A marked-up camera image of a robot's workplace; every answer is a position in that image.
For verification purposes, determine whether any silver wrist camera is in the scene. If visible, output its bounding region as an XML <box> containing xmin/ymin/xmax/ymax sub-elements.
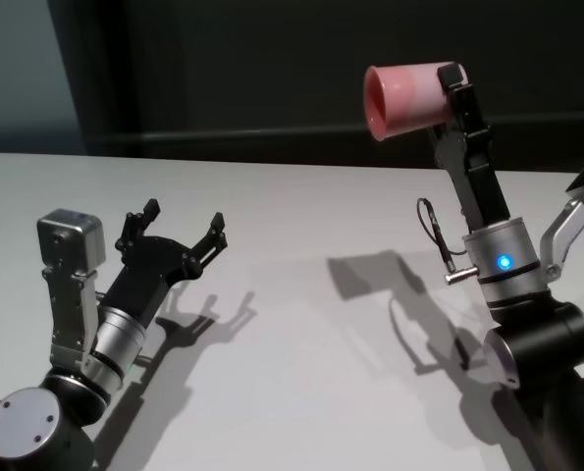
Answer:
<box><xmin>36</xmin><ymin>208</ymin><xmax>108</xmax><ymax>380</ymax></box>
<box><xmin>538</xmin><ymin>155</ymin><xmax>584</xmax><ymax>287</ymax></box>

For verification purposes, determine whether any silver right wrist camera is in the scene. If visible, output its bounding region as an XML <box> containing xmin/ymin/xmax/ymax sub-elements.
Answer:
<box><xmin>538</xmin><ymin>155</ymin><xmax>584</xmax><ymax>287</ymax></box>

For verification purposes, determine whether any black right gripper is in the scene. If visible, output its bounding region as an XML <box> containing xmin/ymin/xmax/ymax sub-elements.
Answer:
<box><xmin>431</xmin><ymin>62</ymin><xmax>512</xmax><ymax>233</ymax></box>

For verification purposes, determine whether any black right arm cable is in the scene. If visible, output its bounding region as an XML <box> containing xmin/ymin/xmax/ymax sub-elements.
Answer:
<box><xmin>415</xmin><ymin>196</ymin><xmax>480</xmax><ymax>287</ymax></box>

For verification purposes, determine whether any pink plastic cup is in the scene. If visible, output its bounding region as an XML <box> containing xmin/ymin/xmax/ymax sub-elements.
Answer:
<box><xmin>362</xmin><ymin>61</ymin><xmax>469</xmax><ymax>144</ymax></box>

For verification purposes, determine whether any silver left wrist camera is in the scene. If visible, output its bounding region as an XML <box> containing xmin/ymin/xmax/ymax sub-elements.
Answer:
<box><xmin>36</xmin><ymin>208</ymin><xmax>108</xmax><ymax>380</ymax></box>

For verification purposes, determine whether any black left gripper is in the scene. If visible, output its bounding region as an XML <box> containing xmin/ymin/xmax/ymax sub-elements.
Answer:
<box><xmin>98</xmin><ymin>197</ymin><xmax>230</xmax><ymax>329</ymax></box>

